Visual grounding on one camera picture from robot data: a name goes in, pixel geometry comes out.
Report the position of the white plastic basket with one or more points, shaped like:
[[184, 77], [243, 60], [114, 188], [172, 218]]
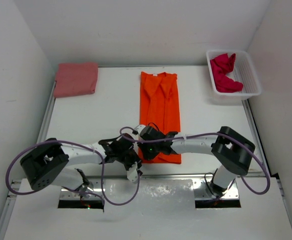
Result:
[[243, 72]]

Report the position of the salmon pink t shirt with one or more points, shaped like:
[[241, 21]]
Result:
[[75, 79]]

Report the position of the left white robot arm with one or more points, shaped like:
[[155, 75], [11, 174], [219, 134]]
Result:
[[54, 162]]

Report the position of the metal base plate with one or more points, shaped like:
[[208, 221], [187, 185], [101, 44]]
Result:
[[203, 190], [91, 193]]

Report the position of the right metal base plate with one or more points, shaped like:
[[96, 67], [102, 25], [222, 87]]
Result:
[[203, 190]]

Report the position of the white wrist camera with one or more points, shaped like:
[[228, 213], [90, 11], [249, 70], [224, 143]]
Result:
[[133, 173], [138, 129]]

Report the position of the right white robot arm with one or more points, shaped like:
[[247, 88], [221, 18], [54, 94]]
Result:
[[231, 150]]

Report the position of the magenta crumpled t shirt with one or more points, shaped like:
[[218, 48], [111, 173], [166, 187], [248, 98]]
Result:
[[221, 66]]

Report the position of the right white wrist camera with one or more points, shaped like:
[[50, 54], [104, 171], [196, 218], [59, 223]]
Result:
[[138, 129]]

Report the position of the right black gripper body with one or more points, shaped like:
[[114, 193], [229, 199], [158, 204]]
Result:
[[149, 135]]

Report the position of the white foam front board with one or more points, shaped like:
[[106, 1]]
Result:
[[158, 210]]

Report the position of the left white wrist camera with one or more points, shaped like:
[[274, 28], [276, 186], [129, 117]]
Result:
[[133, 173]]

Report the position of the orange t shirt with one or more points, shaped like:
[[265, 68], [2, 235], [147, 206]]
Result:
[[159, 101]]

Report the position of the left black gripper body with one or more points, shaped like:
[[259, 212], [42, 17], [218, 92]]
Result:
[[128, 158]]

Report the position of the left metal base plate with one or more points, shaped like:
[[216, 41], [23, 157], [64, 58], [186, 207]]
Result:
[[91, 193]]

